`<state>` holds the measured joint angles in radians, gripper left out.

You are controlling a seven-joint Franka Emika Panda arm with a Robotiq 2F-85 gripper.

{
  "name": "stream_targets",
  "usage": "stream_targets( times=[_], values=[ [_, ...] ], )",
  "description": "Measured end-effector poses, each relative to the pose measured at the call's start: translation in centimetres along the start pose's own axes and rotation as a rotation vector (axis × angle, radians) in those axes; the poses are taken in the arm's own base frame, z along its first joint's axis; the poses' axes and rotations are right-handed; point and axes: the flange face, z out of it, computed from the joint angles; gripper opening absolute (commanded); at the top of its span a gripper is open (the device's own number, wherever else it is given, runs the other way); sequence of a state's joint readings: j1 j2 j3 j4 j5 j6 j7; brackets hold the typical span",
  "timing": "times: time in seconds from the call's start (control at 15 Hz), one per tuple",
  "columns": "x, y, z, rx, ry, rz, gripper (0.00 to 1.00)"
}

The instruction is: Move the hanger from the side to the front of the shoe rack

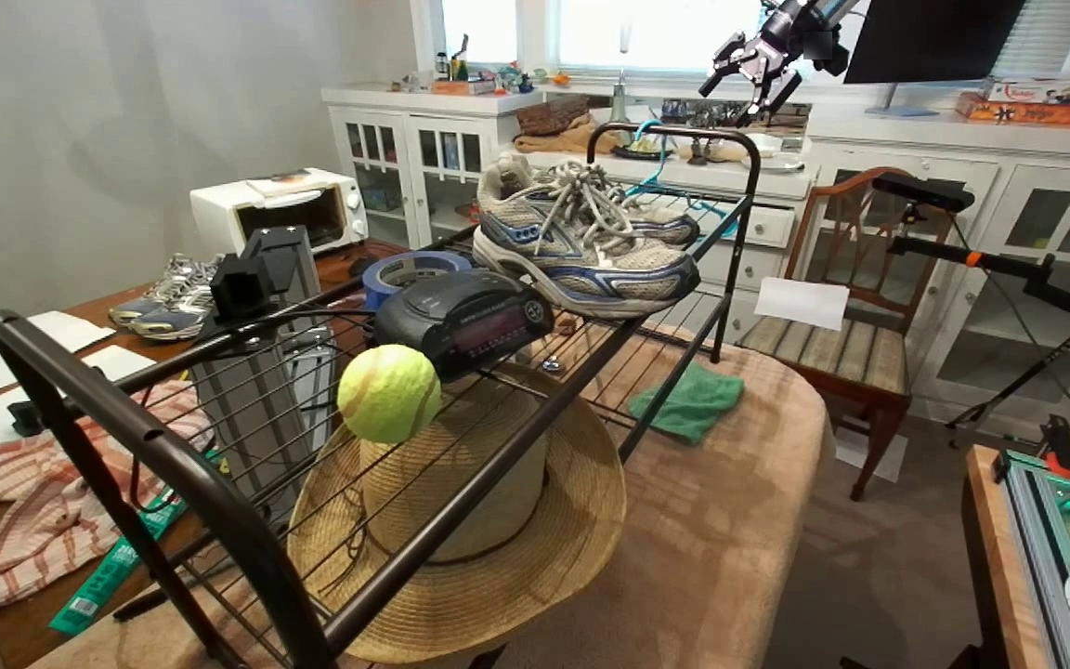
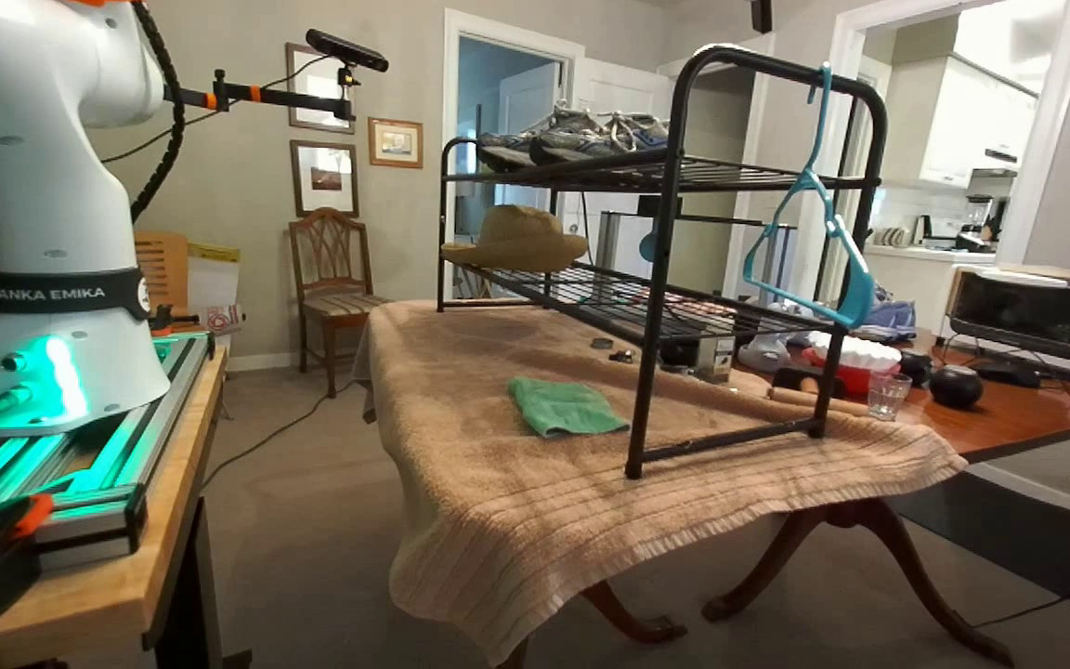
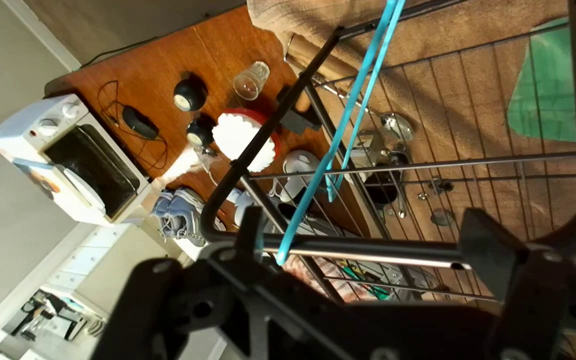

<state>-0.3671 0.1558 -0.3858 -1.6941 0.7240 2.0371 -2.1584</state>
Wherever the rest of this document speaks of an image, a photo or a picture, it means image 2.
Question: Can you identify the robot workbench with black frame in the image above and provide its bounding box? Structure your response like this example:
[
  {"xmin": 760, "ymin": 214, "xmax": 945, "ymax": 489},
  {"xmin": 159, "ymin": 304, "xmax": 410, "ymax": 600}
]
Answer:
[{"xmin": 0, "ymin": 323, "xmax": 230, "ymax": 669}]

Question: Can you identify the black floor mat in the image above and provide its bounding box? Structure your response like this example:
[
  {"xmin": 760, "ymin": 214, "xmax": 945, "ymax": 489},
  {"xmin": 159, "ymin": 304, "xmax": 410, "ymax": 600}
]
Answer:
[{"xmin": 884, "ymin": 464, "xmax": 1070, "ymax": 607}]

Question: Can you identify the grey blue sneaker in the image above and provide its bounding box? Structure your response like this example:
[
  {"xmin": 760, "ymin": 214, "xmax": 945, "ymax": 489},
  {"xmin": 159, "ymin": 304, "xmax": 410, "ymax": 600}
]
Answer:
[{"xmin": 862, "ymin": 294, "xmax": 936, "ymax": 345}]

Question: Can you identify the framed wall picture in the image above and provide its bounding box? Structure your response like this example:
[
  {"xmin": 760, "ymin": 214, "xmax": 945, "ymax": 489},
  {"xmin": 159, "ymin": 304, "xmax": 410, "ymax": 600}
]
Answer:
[
  {"xmin": 287, "ymin": 138, "xmax": 364, "ymax": 218},
  {"xmin": 281, "ymin": 40, "xmax": 359, "ymax": 138}
]

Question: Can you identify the wooden chair carved back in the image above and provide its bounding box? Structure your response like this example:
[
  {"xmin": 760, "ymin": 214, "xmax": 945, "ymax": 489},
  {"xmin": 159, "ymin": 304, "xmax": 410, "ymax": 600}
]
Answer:
[{"xmin": 287, "ymin": 209, "xmax": 379, "ymax": 402}]

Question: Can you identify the small gold framed picture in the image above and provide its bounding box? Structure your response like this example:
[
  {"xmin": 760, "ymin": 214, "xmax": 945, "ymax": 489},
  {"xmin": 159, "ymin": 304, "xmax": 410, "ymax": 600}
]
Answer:
[{"xmin": 364, "ymin": 117, "xmax": 429, "ymax": 173}]

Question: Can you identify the grey white sneaker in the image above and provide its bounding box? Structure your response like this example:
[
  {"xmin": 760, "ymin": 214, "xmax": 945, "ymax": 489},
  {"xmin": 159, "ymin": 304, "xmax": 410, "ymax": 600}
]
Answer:
[
  {"xmin": 484, "ymin": 109, "xmax": 601, "ymax": 165},
  {"xmin": 585, "ymin": 109, "xmax": 677, "ymax": 159}
]

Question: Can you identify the white yellow box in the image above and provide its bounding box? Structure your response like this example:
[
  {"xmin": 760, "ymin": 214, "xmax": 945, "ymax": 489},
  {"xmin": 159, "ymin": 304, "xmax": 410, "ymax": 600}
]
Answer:
[{"xmin": 182, "ymin": 238, "xmax": 247, "ymax": 327}]

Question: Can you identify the black camera on boom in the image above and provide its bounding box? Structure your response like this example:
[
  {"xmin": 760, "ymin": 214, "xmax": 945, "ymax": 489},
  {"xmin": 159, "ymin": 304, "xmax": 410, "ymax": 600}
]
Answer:
[{"xmin": 173, "ymin": 25, "xmax": 393, "ymax": 124}]

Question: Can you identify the black orange clamp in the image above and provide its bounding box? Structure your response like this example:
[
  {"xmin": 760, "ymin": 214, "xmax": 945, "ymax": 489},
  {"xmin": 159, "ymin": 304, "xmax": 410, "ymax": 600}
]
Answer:
[{"xmin": 0, "ymin": 492, "xmax": 58, "ymax": 648}]

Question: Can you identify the brown wooden dining table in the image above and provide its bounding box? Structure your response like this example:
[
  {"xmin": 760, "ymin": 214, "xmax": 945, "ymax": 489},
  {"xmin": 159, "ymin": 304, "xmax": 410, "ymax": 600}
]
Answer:
[{"xmin": 495, "ymin": 314, "xmax": 1070, "ymax": 669}]

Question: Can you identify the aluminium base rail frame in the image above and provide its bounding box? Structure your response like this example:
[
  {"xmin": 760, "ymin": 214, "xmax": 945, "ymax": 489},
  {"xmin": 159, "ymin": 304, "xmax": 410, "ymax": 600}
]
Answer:
[{"xmin": 0, "ymin": 327, "xmax": 216, "ymax": 572}]

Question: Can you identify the red white package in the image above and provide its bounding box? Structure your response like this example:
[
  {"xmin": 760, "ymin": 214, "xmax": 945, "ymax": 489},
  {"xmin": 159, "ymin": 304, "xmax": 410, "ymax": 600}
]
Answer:
[{"xmin": 795, "ymin": 327, "xmax": 908, "ymax": 402}]

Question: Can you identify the green folded cloth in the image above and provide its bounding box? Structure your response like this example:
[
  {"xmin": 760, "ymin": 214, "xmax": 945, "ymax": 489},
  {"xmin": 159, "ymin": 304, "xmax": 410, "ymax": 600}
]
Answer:
[{"xmin": 507, "ymin": 371, "xmax": 633, "ymax": 448}]

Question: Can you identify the white toaster oven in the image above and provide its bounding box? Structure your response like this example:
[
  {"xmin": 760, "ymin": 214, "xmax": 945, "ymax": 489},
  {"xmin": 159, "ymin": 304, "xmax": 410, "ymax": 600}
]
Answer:
[{"xmin": 936, "ymin": 261, "xmax": 1070, "ymax": 382}]

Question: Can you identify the clear plastic cup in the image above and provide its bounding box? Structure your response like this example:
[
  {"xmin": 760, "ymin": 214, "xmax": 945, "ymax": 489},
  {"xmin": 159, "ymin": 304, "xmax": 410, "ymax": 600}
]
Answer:
[{"xmin": 866, "ymin": 368, "xmax": 919, "ymax": 428}]

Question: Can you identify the small black oval object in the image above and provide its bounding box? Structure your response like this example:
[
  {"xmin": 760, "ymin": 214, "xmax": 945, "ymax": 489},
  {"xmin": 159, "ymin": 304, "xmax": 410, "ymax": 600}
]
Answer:
[{"xmin": 894, "ymin": 349, "xmax": 936, "ymax": 389}]

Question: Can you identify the teal plastic hanger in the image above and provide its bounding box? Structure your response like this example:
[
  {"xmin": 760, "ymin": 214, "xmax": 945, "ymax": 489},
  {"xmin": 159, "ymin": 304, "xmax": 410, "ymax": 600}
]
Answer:
[{"xmin": 734, "ymin": 69, "xmax": 882, "ymax": 332}]

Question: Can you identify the black round object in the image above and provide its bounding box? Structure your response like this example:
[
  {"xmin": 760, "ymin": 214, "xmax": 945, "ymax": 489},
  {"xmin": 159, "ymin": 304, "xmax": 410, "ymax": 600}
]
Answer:
[{"xmin": 925, "ymin": 362, "xmax": 988, "ymax": 414}]

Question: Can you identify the brown cardboard box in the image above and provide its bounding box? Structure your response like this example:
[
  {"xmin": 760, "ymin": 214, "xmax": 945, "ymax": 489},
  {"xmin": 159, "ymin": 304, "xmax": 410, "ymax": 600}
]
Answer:
[{"xmin": 134, "ymin": 230, "xmax": 193, "ymax": 319}]

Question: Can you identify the tan straw hat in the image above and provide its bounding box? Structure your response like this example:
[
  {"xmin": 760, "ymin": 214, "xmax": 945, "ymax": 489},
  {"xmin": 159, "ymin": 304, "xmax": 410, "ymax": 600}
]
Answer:
[{"xmin": 440, "ymin": 201, "xmax": 591, "ymax": 277}]

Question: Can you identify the black robot cable hose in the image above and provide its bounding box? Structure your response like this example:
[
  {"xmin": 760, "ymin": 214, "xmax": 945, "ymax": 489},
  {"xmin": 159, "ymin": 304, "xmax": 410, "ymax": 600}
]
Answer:
[{"xmin": 123, "ymin": 0, "xmax": 191, "ymax": 223}]

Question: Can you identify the black metal shoe rack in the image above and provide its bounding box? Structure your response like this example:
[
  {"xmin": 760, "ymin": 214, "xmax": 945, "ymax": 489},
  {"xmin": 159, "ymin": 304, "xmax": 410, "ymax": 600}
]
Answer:
[{"xmin": 434, "ymin": 46, "xmax": 893, "ymax": 485}]

